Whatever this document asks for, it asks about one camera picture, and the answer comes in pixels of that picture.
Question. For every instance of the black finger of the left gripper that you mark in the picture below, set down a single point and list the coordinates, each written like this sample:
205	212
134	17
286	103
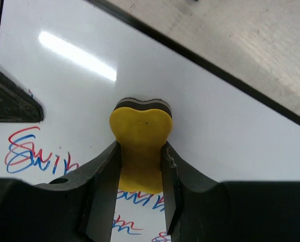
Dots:
16	106

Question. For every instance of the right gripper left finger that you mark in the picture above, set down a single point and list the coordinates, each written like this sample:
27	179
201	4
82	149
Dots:
78	206

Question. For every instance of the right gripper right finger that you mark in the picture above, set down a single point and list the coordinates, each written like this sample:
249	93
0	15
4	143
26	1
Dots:
198	208

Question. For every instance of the small black-framed whiteboard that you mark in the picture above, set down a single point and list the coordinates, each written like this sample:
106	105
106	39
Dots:
109	132

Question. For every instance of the yellow bone-shaped eraser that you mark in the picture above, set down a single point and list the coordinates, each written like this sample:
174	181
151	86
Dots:
142	129

